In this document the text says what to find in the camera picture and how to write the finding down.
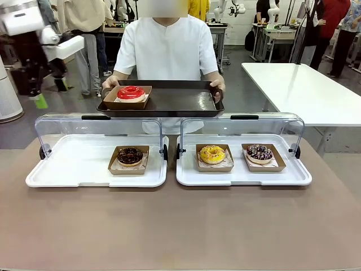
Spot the bystander in dark jeans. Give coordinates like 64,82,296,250
95,32,113,77

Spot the black slanted stand pole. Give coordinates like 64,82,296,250
295,0,322,66

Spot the person's left hand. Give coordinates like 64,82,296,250
210,78,226,104

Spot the clear hinged tray lid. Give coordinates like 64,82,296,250
176,112,306,161
34,112,169,162

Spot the grey metal frame desk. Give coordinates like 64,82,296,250
208,22,232,74

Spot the yellow sprinkled donut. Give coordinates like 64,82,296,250
199,145,227,165

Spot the dark white-striped donut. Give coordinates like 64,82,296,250
246,143,274,164

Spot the bystander in cream sweater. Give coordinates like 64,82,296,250
58,0,114,97

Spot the red glazed donut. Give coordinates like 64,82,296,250
116,86,147,103
103,85,152,110

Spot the large white table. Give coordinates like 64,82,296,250
241,62,361,155

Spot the person in white shirt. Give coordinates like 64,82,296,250
113,0,219,135

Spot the dark brown serving tray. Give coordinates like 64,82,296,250
96,80,226,118

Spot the sprinkled chocolate donut in box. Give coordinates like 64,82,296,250
241,143,287,172

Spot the black hanging bag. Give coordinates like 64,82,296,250
244,28,256,52

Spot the bystander in black clothes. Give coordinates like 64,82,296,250
255,0,271,25

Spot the white display tray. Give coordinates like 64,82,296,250
25,134,169,189
176,134,313,187

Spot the bystander in yellow shirt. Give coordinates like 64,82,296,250
187,0,211,22

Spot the person's right hand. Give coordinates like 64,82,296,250
101,75,121,98

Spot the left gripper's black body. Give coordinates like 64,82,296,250
16,60,61,95

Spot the bystander in blue floral shirt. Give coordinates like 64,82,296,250
331,0,361,78

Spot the yellow glazed donut in box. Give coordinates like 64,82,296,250
196,143,235,173

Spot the white background robot with gripper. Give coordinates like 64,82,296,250
213,0,246,24

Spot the bystander in red jacket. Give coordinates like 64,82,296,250
309,0,352,71

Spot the background desk with green light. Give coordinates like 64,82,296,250
104,21,127,35

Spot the grey background work desk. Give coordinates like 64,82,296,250
250,22,301,63

